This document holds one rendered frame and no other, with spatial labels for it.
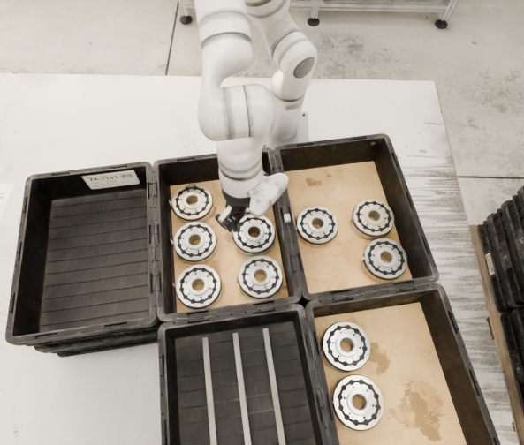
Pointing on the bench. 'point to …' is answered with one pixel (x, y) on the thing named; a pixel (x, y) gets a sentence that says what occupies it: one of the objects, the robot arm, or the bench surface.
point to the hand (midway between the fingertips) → (244, 215)
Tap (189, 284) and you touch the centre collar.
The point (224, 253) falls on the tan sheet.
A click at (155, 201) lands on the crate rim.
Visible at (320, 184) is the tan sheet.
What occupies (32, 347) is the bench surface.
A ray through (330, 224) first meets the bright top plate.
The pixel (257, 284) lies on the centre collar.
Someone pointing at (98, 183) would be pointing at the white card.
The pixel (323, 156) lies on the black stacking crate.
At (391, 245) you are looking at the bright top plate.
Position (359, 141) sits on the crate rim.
